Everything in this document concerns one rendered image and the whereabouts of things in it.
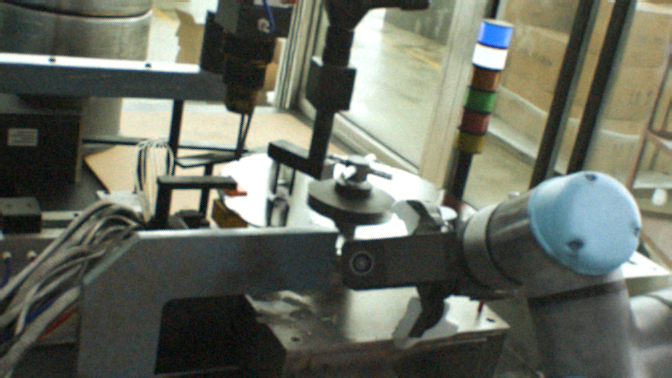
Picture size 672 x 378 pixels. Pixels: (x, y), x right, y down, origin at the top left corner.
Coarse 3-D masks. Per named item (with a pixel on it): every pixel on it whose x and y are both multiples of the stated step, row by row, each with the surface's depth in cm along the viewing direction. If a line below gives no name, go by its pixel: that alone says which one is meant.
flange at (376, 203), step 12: (312, 180) 115; (324, 180) 115; (336, 180) 112; (312, 192) 111; (324, 192) 111; (336, 192) 111; (348, 192) 110; (360, 192) 110; (372, 192) 114; (384, 192) 115; (324, 204) 109; (336, 204) 108; (348, 204) 109; (360, 204) 110; (372, 204) 110; (384, 204) 111; (348, 216) 108; (360, 216) 108; (372, 216) 109; (384, 216) 110
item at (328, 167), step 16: (320, 112) 103; (320, 128) 103; (272, 144) 108; (288, 144) 108; (320, 144) 104; (288, 160) 106; (304, 160) 105; (320, 160) 104; (272, 176) 109; (288, 176) 109; (320, 176) 104; (272, 192) 108; (288, 192) 109
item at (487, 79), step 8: (472, 64) 132; (472, 72) 132; (480, 72) 131; (488, 72) 131; (496, 72) 131; (472, 80) 132; (480, 80) 131; (488, 80) 131; (496, 80) 132; (480, 88) 132; (488, 88) 132; (496, 88) 133
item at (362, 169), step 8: (336, 160) 112; (344, 160) 112; (352, 160) 111; (360, 160) 111; (368, 160) 112; (352, 168) 109; (360, 168) 110; (368, 168) 111; (376, 168) 111; (344, 176) 107; (352, 176) 111; (360, 176) 111; (368, 176) 112; (376, 176) 111; (384, 176) 110; (392, 176) 110; (352, 184) 111; (360, 184) 111
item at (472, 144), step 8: (456, 136) 136; (464, 136) 134; (472, 136) 134; (480, 136) 134; (456, 144) 136; (464, 144) 135; (472, 144) 134; (480, 144) 135; (464, 152) 135; (472, 152) 135; (480, 152) 136
